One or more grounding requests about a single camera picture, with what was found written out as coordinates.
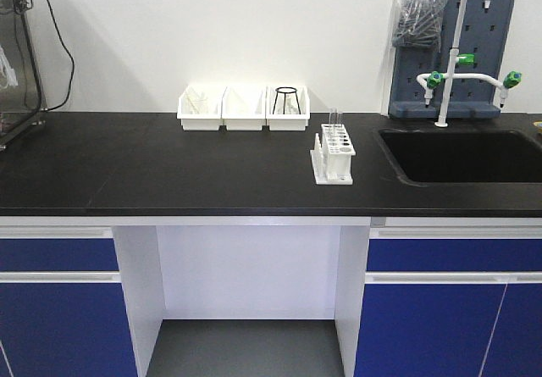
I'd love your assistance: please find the blue left upper drawer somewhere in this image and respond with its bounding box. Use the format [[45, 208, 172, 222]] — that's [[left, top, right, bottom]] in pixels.
[[1, 238, 119, 272]]

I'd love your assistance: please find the white left storage bin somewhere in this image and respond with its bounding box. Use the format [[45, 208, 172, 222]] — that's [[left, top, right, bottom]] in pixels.
[[177, 84, 226, 130]]

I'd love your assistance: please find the clear plastic bag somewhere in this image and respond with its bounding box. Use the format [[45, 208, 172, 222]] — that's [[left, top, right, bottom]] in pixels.
[[391, 0, 449, 48]]

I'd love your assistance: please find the white storage bin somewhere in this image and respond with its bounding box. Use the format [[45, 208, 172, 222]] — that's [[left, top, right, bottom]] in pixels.
[[222, 85, 267, 130], [177, 84, 226, 130], [266, 85, 310, 131]]

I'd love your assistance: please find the blue cabinet door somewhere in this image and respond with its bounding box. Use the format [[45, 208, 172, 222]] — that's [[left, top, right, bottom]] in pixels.
[[354, 284, 541, 376], [1, 283, 137, 376]]

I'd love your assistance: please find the yellow-green stirring rod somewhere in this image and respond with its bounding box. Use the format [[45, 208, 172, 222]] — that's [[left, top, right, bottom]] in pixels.
[[186, 94, 207, 114]]

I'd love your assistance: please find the blue-grey pegboard drying rack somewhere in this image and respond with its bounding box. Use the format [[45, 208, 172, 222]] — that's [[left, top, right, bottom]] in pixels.
[[389, 0, 514, 119]]

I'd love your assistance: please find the blue drawer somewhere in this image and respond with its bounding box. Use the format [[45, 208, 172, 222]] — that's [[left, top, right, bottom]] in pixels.
[[367, 239, 541, 272], [1, 238, 119, 272]]

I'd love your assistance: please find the white test tube rack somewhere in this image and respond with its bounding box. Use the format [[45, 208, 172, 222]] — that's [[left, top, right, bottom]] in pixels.
[[310, 124, 356, 186]]

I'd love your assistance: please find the blue right upper drawer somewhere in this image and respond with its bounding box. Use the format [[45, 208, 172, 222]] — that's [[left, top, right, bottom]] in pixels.
[[367, 239, 541, 272]]

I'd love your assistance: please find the white middle storage bin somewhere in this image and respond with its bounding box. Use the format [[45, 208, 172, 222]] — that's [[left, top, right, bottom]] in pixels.
[[222, 85, 267, 130]]

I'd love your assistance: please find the black lab sink basin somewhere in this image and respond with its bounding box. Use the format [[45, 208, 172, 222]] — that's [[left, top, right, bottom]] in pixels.
[[376, 129, 541, 186]]

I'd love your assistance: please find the blue left cabinet door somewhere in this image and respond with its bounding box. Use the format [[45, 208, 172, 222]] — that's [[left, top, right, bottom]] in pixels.
[[1, 283, 137, 376]]

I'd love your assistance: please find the black wire tripod stand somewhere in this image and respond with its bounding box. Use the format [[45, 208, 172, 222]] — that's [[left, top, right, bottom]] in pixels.
[[272, 86, 301, 114]]

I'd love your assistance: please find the clear glass flask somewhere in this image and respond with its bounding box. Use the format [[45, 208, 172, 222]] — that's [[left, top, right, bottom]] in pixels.
[[284, 97, 300, 114]]

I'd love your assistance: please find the white gooseneck lab faucet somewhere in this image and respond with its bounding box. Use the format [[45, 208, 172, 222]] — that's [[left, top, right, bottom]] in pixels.
[[416, 0, 522, 128]]

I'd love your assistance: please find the metal-framed equipment cabinet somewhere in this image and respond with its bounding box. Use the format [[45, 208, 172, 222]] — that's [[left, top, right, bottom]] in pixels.
[[1, 0, 43, 150]]

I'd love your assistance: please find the white right storage bin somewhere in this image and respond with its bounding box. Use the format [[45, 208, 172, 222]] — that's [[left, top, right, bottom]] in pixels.
[[266, 85, 310, 131]]

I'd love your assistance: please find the blue right cabinet door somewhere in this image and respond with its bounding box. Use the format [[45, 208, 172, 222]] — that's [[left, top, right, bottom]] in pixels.
[[354, 284, 541, 376]]

